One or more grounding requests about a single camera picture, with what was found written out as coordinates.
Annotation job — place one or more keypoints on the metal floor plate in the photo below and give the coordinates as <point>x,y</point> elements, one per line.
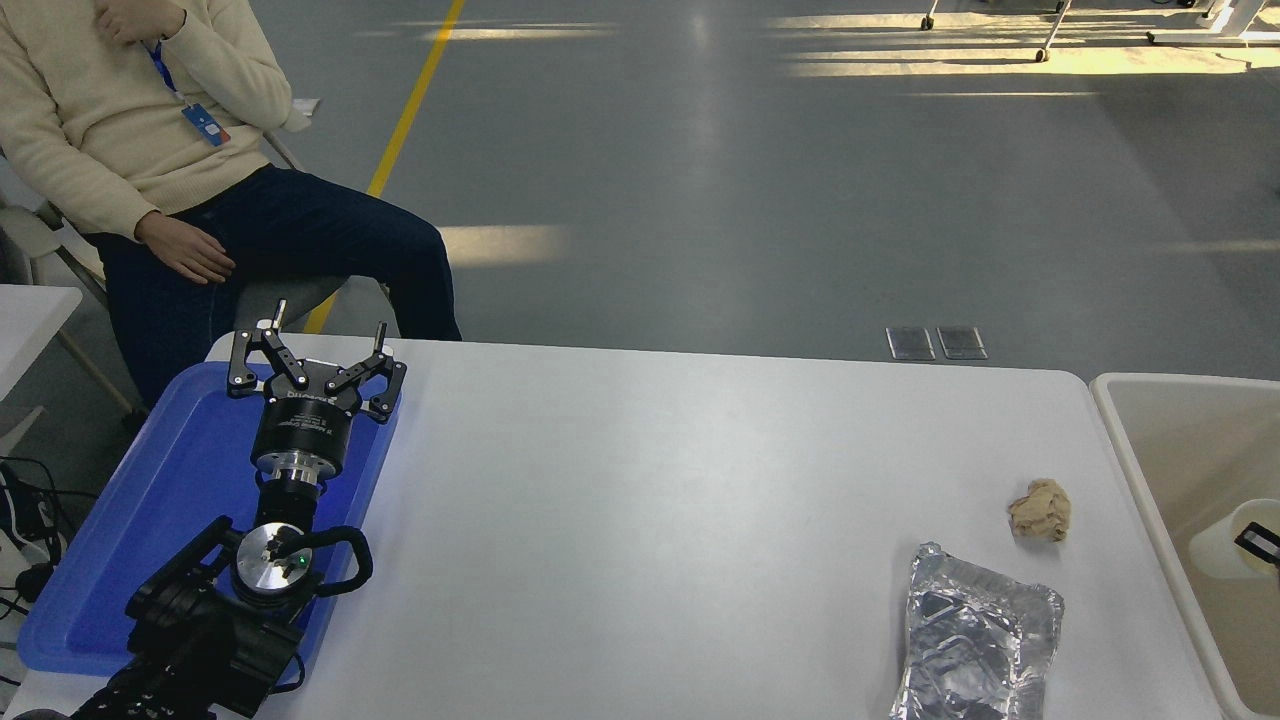
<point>910,343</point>
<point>962,343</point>

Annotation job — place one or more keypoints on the grey folding chair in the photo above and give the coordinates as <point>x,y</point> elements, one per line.
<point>290,300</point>

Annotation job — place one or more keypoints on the white side table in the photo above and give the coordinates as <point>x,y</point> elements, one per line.
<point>30,320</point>

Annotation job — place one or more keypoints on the white paper cup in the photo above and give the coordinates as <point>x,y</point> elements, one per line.
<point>1215,550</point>

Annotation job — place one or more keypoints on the person's right hand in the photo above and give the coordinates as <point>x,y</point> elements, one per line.
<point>185,250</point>

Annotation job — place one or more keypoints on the crumpled silver foil tray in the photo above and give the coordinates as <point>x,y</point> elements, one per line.
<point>975,640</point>

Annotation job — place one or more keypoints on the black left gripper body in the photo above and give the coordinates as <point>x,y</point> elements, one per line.
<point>300,425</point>

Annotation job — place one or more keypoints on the person's left hand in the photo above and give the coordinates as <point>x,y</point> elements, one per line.
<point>140,18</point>

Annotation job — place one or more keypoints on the person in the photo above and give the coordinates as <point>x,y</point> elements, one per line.
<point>90,130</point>

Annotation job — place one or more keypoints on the large pale bin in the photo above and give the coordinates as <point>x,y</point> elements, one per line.
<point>1180,450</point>

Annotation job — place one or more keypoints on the white wheeled frame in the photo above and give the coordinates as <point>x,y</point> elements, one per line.
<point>1055,30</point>

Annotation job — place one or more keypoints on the crumpled tan paper ball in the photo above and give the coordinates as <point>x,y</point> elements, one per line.
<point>1040,510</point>

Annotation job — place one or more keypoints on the blue plastic tray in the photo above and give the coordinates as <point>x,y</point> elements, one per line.
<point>150,500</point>

